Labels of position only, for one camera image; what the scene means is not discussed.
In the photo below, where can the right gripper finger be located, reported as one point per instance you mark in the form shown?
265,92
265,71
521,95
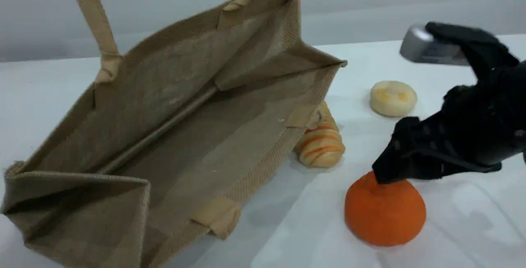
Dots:
419,153
476,46

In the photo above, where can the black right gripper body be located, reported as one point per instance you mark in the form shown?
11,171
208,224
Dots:
497,112

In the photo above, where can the orange with stem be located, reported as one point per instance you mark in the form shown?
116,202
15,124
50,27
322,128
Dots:
384,214

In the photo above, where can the brown jute tote bag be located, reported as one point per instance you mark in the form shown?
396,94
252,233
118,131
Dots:
172,136

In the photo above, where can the round pale yellow pastry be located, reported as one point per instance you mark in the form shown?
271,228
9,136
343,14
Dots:
393,98

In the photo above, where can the striped orange bread loaf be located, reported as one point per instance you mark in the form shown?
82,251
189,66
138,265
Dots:
322,149

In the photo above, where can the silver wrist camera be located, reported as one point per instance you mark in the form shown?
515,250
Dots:
415,48

